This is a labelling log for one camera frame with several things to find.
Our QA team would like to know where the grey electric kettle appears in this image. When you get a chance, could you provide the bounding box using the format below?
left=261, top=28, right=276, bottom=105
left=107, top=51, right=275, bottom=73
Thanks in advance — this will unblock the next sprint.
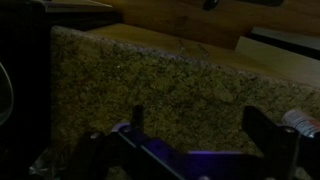
left=0, top=0, right=53, bottom=180

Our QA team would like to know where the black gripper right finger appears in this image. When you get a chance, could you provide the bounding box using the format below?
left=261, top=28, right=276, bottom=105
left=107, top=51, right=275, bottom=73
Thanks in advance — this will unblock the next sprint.
left=241, top=105, right=298, bottom=168

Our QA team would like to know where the metal cabinet door handle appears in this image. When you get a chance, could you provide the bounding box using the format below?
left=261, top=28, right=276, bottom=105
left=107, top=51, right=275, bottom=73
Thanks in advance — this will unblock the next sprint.
left=197, top=43, right=210, bottom=58

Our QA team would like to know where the wooden wall cabinet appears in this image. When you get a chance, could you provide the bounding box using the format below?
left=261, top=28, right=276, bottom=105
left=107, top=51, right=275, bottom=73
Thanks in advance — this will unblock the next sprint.
left=85, top=0, right=320, bottom=88

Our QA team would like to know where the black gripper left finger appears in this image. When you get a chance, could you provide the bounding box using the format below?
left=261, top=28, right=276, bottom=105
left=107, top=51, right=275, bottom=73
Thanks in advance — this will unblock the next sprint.
left=131, top=104, right=145, bottom=131

